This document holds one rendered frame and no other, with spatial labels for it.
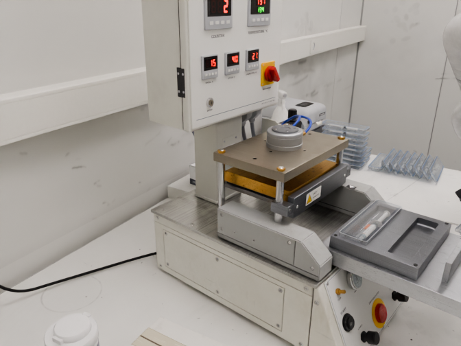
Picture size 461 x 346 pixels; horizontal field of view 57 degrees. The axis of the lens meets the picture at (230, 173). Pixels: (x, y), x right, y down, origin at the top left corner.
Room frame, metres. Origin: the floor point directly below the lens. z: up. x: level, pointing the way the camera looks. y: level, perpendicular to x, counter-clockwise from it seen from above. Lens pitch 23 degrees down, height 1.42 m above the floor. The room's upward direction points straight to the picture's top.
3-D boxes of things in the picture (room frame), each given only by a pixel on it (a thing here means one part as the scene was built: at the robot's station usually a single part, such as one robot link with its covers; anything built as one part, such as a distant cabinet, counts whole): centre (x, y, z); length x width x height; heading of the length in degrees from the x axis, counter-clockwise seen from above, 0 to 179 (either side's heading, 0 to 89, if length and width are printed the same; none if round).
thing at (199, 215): (0.92, -0.09, 0.93); 0.46 x 0.35 x 0.01; 50
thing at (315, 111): (1.90, -0.29, 0.88); 0.25 x 0.20 x 0.17; 52
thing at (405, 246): (0.73, -0.32, 0.98); 0.20 x 0.17 x 0.03; 140
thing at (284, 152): (0.93, -0.11, 1.08); 0.31 x 0.24 x 0.13; 140
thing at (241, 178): (0.90, -0.12, 1.07); 0.22 x 0.17 x 0.10; 140
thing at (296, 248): (0.75, -0.08, 0.96); 0.25 x 0.05 x 0.07; 50
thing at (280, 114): (1.78, -0.21, 0.92); 0.09 x 0.08 x 0.25; 13
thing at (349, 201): (0.95, -0.27, 0.96); 0.26 x 0.05 x 0.07; 50
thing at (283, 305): (0.91, -0.14, 0.84); 0.53 x 0.37 x 0.17; 50
